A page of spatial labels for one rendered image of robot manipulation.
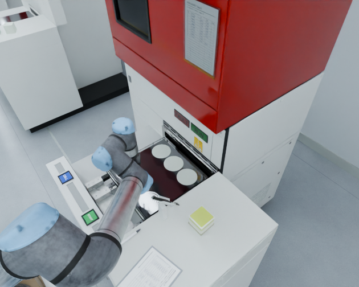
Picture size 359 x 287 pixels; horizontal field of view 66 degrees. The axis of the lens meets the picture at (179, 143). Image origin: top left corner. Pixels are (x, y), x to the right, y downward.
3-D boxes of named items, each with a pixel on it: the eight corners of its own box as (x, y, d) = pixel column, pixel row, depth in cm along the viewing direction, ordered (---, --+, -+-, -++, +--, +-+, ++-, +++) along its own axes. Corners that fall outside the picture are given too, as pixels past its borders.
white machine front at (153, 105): (135, 107, 186) (126, 52, 158) (220, 186, 141) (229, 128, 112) (131, 109, 185) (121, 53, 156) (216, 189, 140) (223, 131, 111)
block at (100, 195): (108, 189, 133) (107, 185, 131) (111, 194, 132) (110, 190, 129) (93, 198, 130) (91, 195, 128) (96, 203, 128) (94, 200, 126)
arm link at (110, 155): (120, 176, 90) (138, 153, 97) (93, 152, 87) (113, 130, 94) (110, 181, 96) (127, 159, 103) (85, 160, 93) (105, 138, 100)
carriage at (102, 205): (101, 181, 140) (100, 177, 138) (140, 235, 120) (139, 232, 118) (86, 189, 137) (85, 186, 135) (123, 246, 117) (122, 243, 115)
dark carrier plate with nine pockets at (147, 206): (164, 139, 154) (164, 139, 154) (205, 179, 135) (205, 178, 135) (108, 169, 140) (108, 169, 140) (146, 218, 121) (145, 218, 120)
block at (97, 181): (101, 179, 138) (99, 175, 136) (103, 183, 136) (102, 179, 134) (85, 187, 135) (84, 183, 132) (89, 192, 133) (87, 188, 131)
